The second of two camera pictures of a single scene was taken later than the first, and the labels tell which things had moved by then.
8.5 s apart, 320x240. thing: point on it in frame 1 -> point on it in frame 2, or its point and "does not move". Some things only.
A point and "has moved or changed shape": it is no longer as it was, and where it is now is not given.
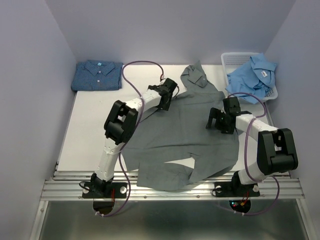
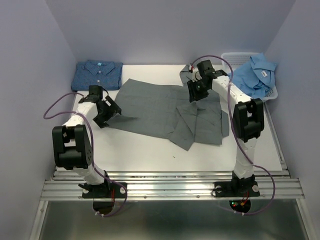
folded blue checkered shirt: [97, 75] does not move
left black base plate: [104, 190] does not move
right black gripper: [214, 113] -> [193, 94]
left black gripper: [165, 106] -> [113, 109]
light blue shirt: [256, 76] does not move
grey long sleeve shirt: [170, 148] has moved or changed shape
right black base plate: [236, 189] does not move
